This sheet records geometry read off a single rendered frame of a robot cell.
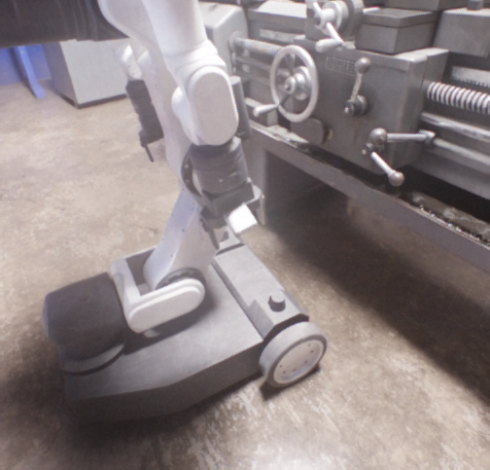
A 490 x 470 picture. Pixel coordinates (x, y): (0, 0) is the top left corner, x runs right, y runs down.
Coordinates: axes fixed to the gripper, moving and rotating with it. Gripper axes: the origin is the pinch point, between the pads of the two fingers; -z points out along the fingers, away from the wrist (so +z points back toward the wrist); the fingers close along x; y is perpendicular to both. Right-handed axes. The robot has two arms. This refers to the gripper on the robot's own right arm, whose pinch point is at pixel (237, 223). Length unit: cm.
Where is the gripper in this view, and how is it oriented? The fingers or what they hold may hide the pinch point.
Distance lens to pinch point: 71.3
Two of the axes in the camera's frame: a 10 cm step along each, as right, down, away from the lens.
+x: 8.6, -4.5, 2.4
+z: -2.0, -7.3, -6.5
